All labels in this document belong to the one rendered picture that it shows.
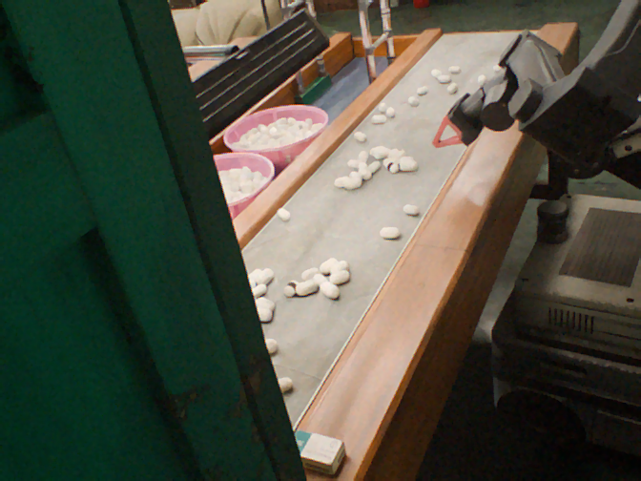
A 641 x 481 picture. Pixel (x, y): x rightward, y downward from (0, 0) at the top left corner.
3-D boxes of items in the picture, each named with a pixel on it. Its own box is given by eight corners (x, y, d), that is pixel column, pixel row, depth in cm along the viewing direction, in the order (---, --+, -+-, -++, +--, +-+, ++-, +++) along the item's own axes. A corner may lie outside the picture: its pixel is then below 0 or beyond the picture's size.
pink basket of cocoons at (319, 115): (350, 139, 172) (344, 105, 167) (305, 189, 152) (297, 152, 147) (264, 136, 183) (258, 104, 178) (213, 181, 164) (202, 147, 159)
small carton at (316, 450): (346, 451, 76) (343, 440, 74) (333, 476, 73) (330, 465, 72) (300, 439, 78) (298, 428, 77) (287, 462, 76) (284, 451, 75)
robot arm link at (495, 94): (562, 57, 109) (520, 30, 108) (558, 90, 101) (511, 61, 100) (518, 108, 117) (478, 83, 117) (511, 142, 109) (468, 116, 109)
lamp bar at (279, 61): (332, 47, 117) (324, 6, 113) (97, 232, 72) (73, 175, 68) (293, 49, 121) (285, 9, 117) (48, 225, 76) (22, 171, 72)
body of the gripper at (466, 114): (444, 119, 116) (474, 94, 111) (460, 97, 124) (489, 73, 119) (468, 145, 117) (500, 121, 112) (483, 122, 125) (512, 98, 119)
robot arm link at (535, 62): (617, 135, 73) (537, 84, 72) (583, 175, 76) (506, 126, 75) (567, 53, 110) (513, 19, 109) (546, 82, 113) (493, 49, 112)
